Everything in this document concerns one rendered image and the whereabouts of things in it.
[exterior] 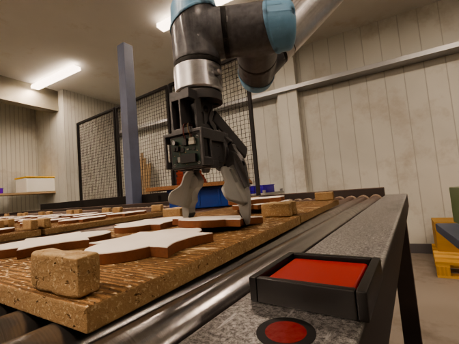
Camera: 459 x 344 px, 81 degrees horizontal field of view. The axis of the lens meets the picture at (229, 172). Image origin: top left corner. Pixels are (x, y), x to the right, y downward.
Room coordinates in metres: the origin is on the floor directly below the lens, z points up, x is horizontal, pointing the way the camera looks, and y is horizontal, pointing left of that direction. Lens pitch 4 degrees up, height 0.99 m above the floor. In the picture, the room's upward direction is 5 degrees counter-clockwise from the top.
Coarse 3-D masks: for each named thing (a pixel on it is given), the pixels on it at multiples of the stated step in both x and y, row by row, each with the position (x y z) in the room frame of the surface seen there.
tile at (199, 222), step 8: (200, 216) 0.48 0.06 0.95; (208, 216) 0.47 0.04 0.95; (216, 216) 0.46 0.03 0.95; (224, 216) 0.45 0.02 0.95; (232, 216) 0.45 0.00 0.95; (240, 216) 0.44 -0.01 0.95; (256, 216) 0.43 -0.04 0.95; (176, 224) 0.43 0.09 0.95; (184, 224) 0.38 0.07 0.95; (192, 224) 0.37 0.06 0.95; (200, 224) 0.37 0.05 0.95; (208, 224) 0.37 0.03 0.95; (216, 224) 0.37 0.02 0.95; (224, 224) 0.38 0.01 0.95; (232, 224) 0.38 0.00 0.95; (240, 224) 0.38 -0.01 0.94
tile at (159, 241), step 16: (112, 240) 0.32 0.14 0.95; (128, 240) 0.31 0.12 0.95; (144, 240) 0.30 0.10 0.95; (160, 240) 0.29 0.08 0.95; (176, 240) 0.28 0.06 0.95; (192, 240) 0.30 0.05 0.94; (208, 240) 0.31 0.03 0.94; (112, 256) 0.25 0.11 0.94; (128, 256) 0.25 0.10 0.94; (144, 256) 0.26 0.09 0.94; (160, 256) 0.26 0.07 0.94
